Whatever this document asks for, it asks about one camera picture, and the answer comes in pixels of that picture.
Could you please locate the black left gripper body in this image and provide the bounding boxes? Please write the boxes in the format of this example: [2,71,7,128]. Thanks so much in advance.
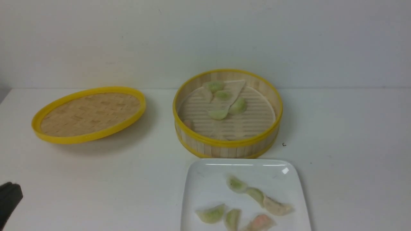
[0,182,23,229]

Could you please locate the green dumpling on plate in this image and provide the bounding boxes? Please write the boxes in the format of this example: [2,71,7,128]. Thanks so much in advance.
[224,209,242,231]
[245,187,265,208]
[195,204,226,224]
[226,176,248,193]

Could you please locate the white square plate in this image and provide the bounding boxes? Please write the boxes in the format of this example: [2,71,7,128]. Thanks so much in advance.
[179,159,312,231]

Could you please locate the pink dumpling on plate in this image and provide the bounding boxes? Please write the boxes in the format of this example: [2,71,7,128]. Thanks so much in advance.
[241,214,276,231]

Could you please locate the white dumpling on plate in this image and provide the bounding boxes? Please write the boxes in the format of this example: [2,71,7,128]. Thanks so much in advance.
[263,195,293,216]

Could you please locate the bamboo steamer lid yellow rim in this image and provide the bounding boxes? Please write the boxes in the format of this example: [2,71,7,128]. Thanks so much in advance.
[31,86,146,145]

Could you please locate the pink dumpling in steamer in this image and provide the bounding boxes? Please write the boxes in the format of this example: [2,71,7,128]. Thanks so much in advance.
[183,119,193,130]

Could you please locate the green dumpling in steamer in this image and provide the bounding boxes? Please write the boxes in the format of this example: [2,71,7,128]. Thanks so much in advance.
[207,108,229,120]
[228,97,248,115]
[203,81,225,94]
[214,90,232,101]

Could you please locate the bamboo steamer basket yellow rim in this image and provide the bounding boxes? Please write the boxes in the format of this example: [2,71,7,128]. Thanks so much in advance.
[173,69,283,159]

